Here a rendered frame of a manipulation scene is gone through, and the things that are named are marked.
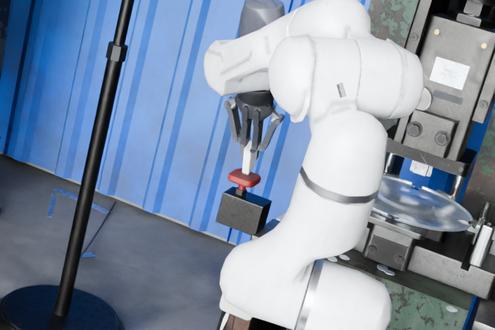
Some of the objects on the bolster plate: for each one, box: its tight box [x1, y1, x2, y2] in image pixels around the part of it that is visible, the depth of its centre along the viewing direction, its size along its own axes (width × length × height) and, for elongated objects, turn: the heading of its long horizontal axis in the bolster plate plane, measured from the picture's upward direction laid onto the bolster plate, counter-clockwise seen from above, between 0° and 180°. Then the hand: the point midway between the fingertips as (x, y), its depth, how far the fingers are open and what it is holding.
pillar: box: [449, 175, 465, 202], centre depth 200 cm, size 2×2×14 cm
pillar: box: [384, 152, 397, 173], centre depth 204 cm, size 2×2×14 cm
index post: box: [468, 221, 495, 267], centre depth 181 cm, size 3×3×10 cm
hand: (249, 158), depth 185 cm, fingers closed
